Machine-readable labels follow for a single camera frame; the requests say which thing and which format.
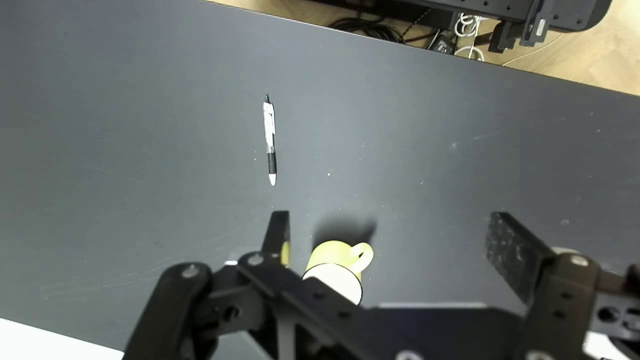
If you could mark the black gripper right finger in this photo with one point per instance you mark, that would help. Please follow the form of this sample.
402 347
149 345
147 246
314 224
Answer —
516 255

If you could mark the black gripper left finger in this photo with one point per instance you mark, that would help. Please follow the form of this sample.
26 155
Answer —
277 239

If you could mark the white and black pen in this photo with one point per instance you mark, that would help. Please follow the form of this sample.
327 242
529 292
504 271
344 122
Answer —
269 121

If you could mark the yellow cup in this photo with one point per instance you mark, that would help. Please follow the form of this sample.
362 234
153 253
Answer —
340 265

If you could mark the black perforated breadboard base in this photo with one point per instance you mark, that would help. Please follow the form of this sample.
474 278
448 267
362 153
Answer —
523 22

